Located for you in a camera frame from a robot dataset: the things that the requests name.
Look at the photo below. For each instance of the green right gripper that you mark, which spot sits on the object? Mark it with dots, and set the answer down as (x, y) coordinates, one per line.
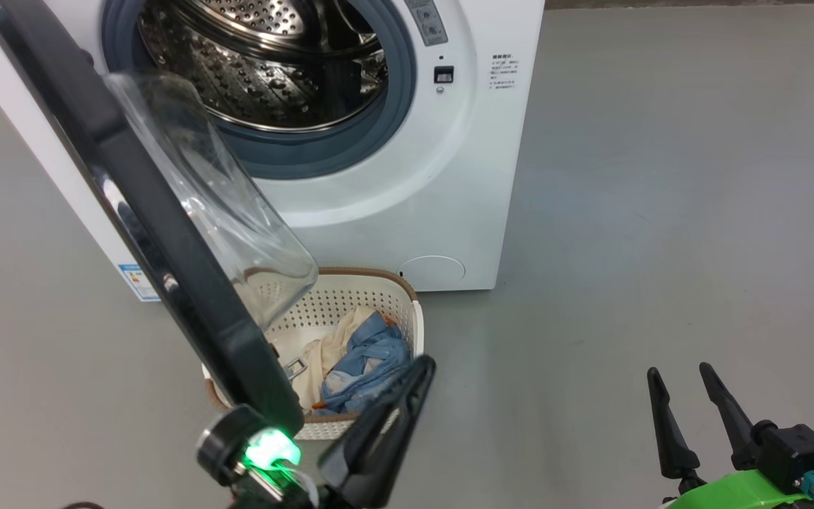
(739, 495)

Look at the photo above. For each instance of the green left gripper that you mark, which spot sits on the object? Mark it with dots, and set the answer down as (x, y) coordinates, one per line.
(273, 466)

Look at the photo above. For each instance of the blue patterned garment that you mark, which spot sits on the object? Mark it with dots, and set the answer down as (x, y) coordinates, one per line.
(372, 353)

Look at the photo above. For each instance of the cream garment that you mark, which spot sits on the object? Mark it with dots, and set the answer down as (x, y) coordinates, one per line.
(322, 353)

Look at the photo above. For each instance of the round glass washer door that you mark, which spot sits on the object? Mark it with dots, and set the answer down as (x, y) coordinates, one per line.
(188, 283)

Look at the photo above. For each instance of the white front-load washing machine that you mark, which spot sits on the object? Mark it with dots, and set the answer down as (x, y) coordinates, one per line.
(449, 177)

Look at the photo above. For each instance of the black door lock socket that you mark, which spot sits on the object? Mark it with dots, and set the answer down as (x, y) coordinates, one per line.
(444, 74)

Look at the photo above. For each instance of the stainless steel washing machine drum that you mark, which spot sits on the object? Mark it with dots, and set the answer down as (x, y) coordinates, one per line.
(251, 78)

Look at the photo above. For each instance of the cream perforated basket brown rim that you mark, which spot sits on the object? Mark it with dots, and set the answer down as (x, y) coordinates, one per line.
(350, 297)

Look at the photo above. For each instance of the round white filter cover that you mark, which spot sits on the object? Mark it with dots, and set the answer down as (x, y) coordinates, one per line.
(432, 273)

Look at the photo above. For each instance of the blue energy label sticker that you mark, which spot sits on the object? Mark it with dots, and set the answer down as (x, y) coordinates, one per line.
(137, 283)

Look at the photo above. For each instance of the small printed text sticker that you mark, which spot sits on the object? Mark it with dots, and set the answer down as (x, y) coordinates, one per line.
(503, 71)

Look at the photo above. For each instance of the grey instruction plate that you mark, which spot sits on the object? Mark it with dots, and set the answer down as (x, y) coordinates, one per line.
(427, 21)

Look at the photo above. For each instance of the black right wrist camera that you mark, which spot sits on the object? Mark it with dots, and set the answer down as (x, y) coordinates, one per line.
(795, 452)

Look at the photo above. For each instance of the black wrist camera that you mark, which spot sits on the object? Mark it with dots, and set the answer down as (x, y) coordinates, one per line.
(795, 452)
(227, 445)

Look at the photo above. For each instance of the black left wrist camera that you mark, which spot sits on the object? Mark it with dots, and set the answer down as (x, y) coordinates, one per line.
(227, 445)

